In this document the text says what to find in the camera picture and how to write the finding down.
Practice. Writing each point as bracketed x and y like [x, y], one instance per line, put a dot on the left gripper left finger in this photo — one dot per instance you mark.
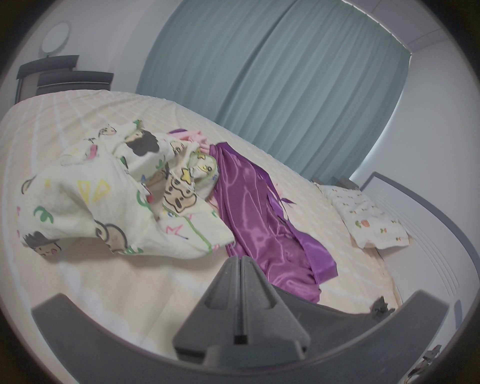
[202, 330]

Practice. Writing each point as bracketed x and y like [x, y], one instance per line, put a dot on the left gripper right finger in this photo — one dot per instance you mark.
[277, 326]

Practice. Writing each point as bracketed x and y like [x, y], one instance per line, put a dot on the black T-shirt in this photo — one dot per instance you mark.
[330, 311]

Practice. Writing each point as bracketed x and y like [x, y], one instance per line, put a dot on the bed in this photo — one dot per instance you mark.
[112, 292]

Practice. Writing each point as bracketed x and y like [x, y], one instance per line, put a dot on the purple satin garment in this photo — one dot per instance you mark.
[258, 225]

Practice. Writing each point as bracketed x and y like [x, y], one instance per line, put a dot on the white printed pillow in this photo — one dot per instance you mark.
[371, 217]

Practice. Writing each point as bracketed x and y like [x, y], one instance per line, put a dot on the white printed pyjama top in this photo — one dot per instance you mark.
[123, 195]

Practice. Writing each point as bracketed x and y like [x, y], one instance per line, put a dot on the grey bedside table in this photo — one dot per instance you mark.
[345, 183]

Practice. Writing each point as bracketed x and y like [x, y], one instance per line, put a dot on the pink garment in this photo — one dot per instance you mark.
[197, 137]

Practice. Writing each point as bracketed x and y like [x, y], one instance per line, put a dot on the blue-green curtain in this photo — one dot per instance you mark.
[281, 82]

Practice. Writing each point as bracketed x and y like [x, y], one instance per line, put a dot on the dark chest of drawers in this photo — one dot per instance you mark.
[67, 78]

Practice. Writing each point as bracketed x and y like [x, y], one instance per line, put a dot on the round white mirror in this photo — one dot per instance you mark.
[56, 37]

